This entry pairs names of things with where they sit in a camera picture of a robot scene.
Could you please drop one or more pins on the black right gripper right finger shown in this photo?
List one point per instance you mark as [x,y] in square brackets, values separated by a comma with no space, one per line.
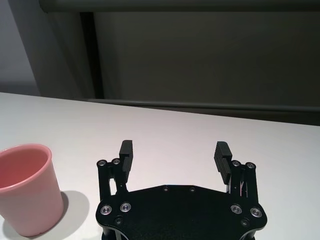
[222,162]

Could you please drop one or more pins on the pink plastic cup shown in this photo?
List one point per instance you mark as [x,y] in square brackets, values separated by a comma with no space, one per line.
[27,190]

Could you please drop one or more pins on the thin grey rail bar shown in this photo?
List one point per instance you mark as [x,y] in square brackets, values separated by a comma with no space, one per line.
[200,105]

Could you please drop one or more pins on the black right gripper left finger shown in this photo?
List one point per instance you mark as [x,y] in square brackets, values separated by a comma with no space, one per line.
[123,172]

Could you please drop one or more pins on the black frame post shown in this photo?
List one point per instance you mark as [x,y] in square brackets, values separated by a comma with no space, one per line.
[91,55]

